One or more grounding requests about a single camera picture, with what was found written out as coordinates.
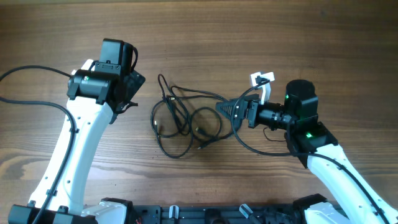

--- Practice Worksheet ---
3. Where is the thick black USB cable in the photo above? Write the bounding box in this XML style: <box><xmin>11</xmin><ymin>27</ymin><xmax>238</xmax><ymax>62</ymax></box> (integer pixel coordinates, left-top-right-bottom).
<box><xmin>150</xmin><ymin>73</ymin><xmax>243</xmax><ymax>159</ymax></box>

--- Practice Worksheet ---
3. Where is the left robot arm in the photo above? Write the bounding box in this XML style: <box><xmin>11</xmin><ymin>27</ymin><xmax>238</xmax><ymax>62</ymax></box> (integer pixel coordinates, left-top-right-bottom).
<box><xmin>8</xmin><ymin>39</ymin><xmax>146</xmax><ymax>223</ymax></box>

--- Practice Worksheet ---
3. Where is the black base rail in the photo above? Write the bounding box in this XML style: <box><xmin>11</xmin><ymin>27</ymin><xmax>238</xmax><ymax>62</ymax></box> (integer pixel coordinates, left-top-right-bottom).
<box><xmin>83</xmin><ymin>203</ymin><xmax>343</xmax><ymax>224</ymax></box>

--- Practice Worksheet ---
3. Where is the left camera cable black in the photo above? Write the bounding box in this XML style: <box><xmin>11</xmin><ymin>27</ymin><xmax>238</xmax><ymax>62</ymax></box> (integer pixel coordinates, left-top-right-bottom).
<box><xmin>1</xmin><ymin>69</ymin><xmax>68</xmax><ymax>223</ymax></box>

